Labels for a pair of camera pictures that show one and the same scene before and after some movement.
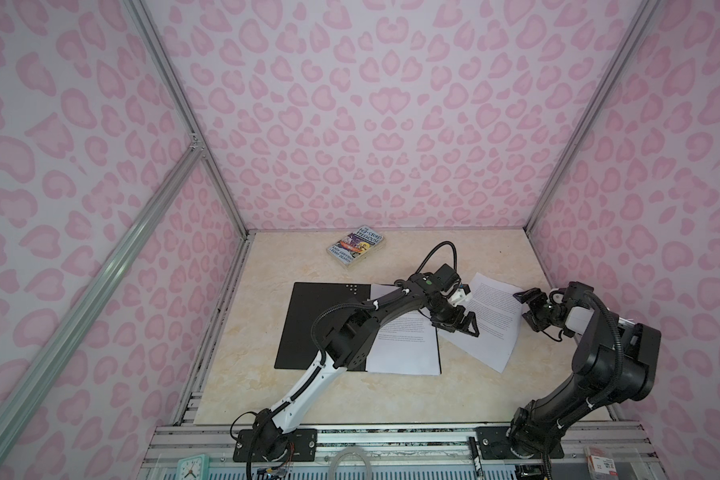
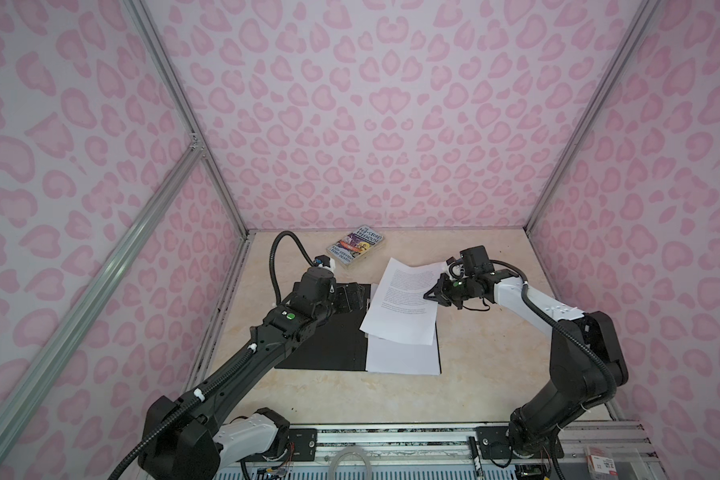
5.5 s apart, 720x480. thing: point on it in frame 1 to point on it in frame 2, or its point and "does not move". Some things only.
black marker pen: (476, 458) does not move
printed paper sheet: (406, 343) does not move
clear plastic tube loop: (344, 451) does not move
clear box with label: (600, 467) does not move
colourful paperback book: (354, 246) does not move
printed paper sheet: (498, 318) to (399, 308)
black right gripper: (538, 298) to (439, 295)
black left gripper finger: (466, 322) to (349, 297)
